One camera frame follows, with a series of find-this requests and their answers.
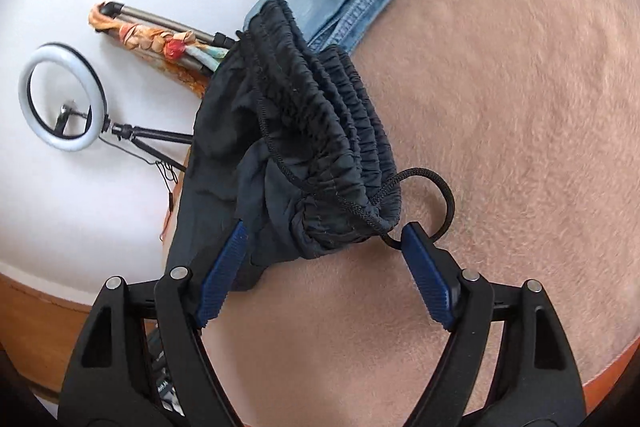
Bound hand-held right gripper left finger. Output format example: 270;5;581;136
56;219;248;427

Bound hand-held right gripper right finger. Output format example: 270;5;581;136
400;223;587;427

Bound black pants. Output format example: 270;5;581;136
167;0;456;293

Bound wooden door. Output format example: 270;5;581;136
0;272;161;408

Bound small black tripod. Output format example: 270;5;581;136
55;104;196;172

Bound colourful orange scarf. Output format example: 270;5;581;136
89;4;231;100

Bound thin black cable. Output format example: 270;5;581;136
97;134;181;212

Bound white ring light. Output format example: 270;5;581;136
18;43;104;152

